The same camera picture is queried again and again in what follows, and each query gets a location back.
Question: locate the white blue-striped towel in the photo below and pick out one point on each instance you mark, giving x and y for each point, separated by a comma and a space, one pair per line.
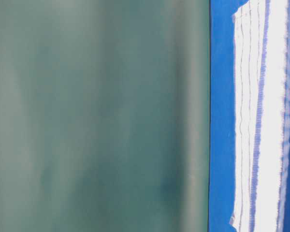
262, 114

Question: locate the blurred green panel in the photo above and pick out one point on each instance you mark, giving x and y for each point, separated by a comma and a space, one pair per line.
104, 115

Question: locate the blue table cloth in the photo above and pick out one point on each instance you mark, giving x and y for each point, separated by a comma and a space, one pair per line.
222, 136

